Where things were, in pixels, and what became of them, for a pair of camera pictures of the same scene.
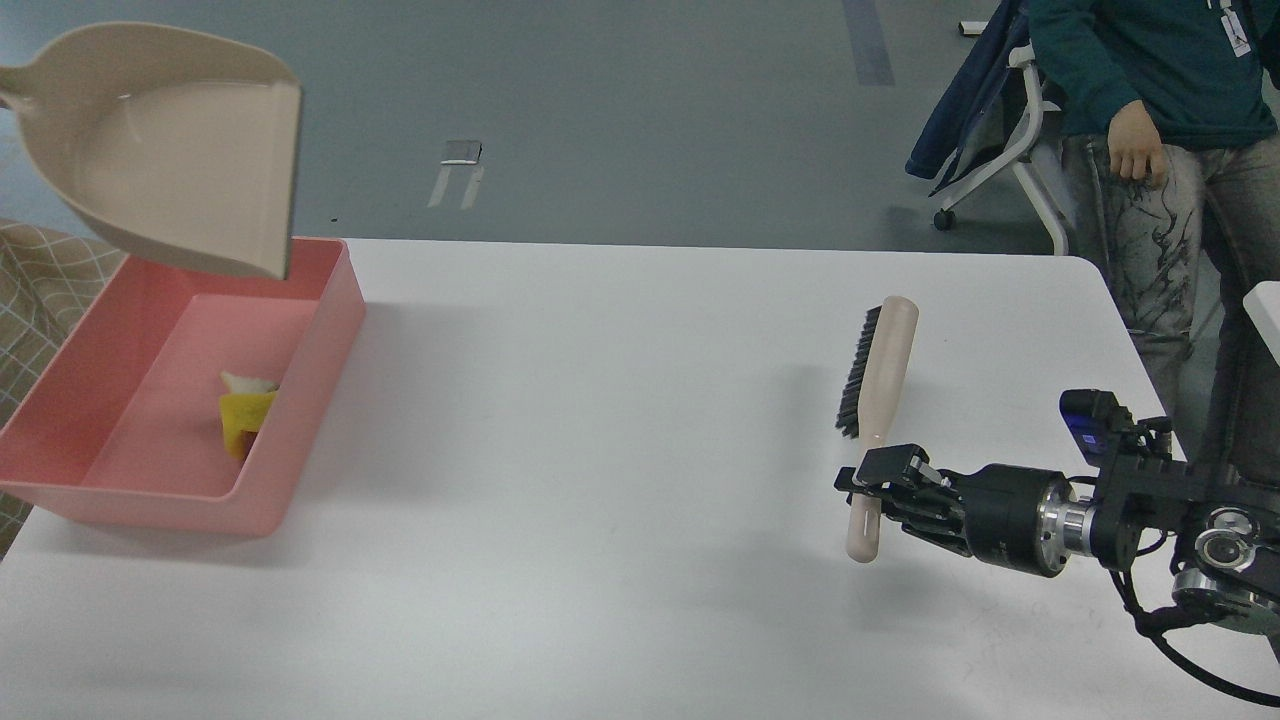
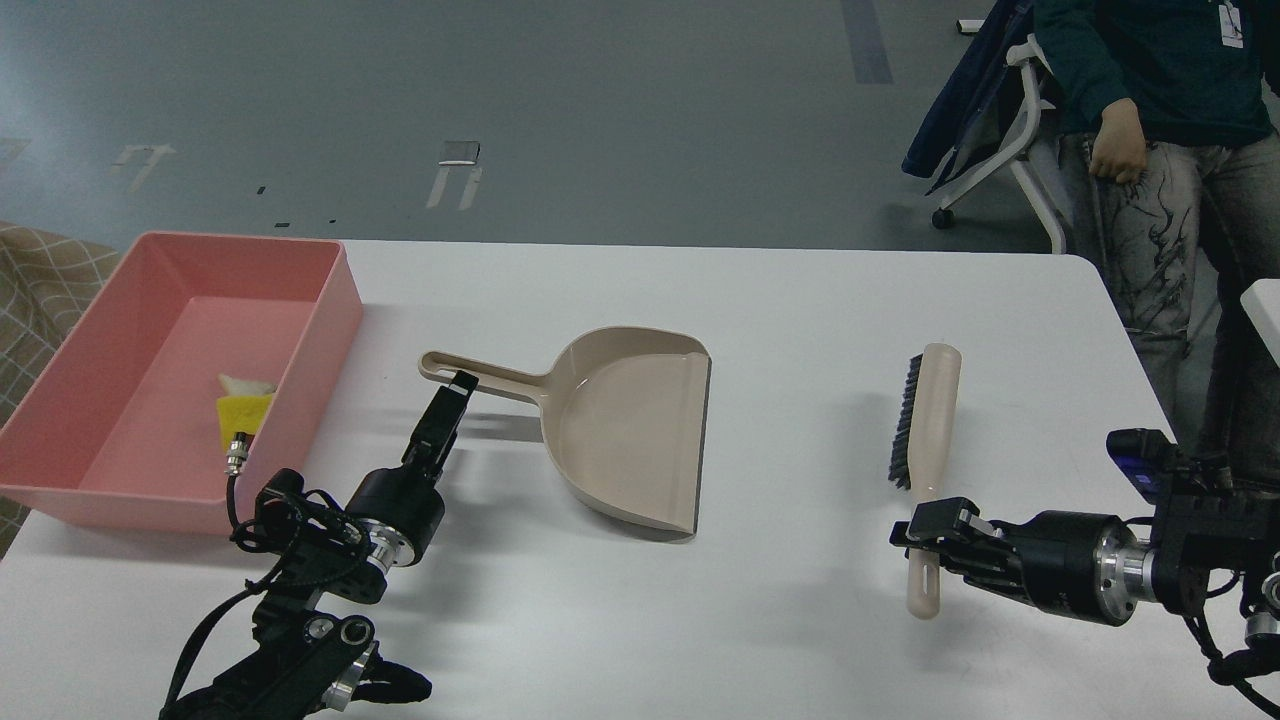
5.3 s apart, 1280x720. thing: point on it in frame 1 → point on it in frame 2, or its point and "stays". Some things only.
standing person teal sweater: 1168,115 stays
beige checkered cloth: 51,278 stays
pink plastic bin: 121,424 stays
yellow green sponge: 242,412 stays
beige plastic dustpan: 169,144 → 623,415
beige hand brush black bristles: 880,361 → 922,450
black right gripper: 1026,519 → 1085,565
